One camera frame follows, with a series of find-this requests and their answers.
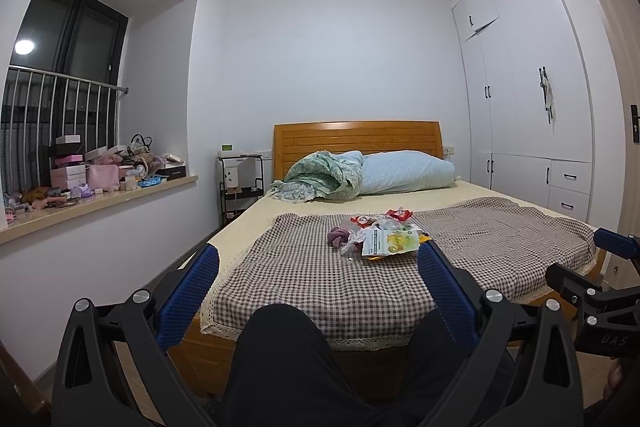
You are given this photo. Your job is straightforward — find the red snack wrapper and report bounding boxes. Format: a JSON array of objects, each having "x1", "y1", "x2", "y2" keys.
[
  {"x1": 350, "y1": 215, "x2": 380, "y2": 228},
  {"x1": 386, "y1": 208, "x2": 412, "y2": 222}
]

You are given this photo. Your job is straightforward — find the white built-in wardrobe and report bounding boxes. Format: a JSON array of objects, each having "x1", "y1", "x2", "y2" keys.
[{"x1": 452, "y1": 0, "x2": 593, "y2": 220}]

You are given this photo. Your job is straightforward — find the person's black trouser legs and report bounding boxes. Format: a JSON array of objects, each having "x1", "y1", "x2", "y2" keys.
[{"x1": 218, "y1": 303, "x2": 471, "y2": 426}]

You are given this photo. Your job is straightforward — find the cream bed sheet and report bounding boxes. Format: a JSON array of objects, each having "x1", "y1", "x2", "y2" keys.
[{"x1": 207, "y1": 178, "x2": 591, "y2": 268}]

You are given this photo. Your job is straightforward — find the clutter on window sill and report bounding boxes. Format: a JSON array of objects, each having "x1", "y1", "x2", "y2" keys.
[{"x1": 4, "y1": 133, "x2": 186, "y2": 223}]

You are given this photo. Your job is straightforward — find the black bedside shelf rack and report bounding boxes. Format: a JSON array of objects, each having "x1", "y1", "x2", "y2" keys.
[{"x1": 217, "y1": 150, "x2": 266, "y2": 227}]

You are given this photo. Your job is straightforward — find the purple cloth scrunchie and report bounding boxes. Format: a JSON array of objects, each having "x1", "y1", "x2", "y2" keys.
[{"x1": 328, "y1": 227, "x2": 350, "y2": 249}]

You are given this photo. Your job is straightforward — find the light blue pillow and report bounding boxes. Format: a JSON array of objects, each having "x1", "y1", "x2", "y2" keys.
[{"x1": 360, "y1": 150, "x2": 456, "y2": 195}]

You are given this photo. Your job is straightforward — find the green floral quilt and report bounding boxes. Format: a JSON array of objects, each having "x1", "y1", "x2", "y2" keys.
[{"x1": 268, "y1": 150, "x2": 364, "y2": 202}]

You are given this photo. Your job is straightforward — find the dark window with railing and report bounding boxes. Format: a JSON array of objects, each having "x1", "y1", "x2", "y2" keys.
[{"x1": 1, "y1": 0, "x2": 128, "y2": 193}]

